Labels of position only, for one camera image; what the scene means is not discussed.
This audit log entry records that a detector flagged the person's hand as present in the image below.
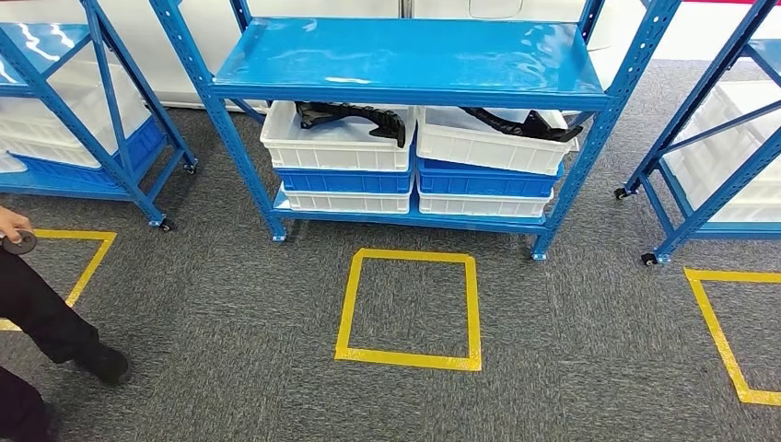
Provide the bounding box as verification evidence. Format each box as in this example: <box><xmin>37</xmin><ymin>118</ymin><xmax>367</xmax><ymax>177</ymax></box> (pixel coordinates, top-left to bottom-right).
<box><xmin>0</xmin><ymin>205</ymin><xmax>35</xmax><ymax>244</ymax></box>

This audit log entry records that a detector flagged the dark round disc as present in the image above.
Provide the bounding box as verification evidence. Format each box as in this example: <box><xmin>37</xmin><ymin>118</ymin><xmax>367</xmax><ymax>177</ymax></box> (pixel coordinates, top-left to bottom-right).
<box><xmin>1</xmin><ymin>229</ymin><xmax>40</xmax><ymax>257</ymax></box>

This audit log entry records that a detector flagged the blue steel shelf rack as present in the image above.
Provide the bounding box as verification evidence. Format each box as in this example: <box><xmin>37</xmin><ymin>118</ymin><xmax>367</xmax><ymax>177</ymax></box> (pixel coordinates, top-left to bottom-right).
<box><xmin>612</xmin><ymin>0</ymin><xmax>781</xmax><ymax>268</ymax></box>
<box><xmin>147</xmin><ymin>0</ymin><xmax>682</xmax><ymax>262</ymax></box>
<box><xmin>0</xmin><ymin>0</ymin><xmax>199</xmax><ymax>234</ymax></box>

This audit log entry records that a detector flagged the black angled plastic part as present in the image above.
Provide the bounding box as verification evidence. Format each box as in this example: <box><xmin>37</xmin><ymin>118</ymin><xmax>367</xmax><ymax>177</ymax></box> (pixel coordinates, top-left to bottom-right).
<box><xmin>294</xmin><ymin>100</ymin><xmax>409</xmax><ymax>149</ymax></box>

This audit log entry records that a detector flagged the black curved plastic part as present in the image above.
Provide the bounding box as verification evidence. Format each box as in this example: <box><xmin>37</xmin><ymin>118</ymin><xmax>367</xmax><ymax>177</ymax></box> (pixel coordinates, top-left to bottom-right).
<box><xmin>458</xmin><ymin>106</ymin><xmax>585</xmax><ymax>145</ymax></box>

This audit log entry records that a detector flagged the yellow floor tape square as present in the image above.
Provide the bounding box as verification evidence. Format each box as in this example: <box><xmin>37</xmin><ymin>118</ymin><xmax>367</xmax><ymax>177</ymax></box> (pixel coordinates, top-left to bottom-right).
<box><xmin>682</xmin><ymin>266</ymin><xmax>781</xmax><ymax>408</ymax></box>
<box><xmin>0</xmin><ymin>227</ymin><xmax>119</xmax><ymax>333</ymax></box>
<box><xmin>333</xmin><ymin>247</ymin><xmax>484</xmax><ymax>373</ymax></box>

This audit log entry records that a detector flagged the person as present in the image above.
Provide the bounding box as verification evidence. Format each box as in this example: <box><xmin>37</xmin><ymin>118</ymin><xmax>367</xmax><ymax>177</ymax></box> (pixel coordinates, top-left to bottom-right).
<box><xmin>0</xmin><ymin>205</ymin><xmax>133</xmax><ymax>442</ymax></box>

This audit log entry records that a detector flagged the translucent white storage bin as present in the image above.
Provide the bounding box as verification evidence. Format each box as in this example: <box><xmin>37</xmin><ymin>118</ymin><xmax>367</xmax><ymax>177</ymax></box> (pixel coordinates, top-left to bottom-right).
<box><xmin>662</xmin><ymin>79</ymin><xmax>781</xmax><ymax>225</ymax></box>
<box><xmin>0</xmin><ymin>54</ymin><xmax>154</xmax><ymax>170</ymax></box>

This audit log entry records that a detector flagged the white car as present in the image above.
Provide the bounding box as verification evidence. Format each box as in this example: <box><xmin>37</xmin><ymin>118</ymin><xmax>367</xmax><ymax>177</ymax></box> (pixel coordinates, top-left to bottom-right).
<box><xmin>0</xmin><ymin>0</ymin><xmax>781</xmax><ymax>112</ymax></box>

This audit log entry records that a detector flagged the white plastic storage bin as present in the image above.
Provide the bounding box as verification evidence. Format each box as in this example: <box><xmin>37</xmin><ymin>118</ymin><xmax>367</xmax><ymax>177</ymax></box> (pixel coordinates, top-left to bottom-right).
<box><xmin>260</xmin><ymin>99</ymin><xmax>418</xmax><ymax>174</ymax></box>
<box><xmin>415</xmin><ymin>106</ymin><xmax>582</xmax><ymax>178</ymax></box>
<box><xmin>417</xmin><ymin>187</ymin><xmax>555</xmax><ymax>219</ymax></box>
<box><xmin>279</xmin><ymin>184</ymin><xmax>414</xmax><ymax>215</ymax></box>

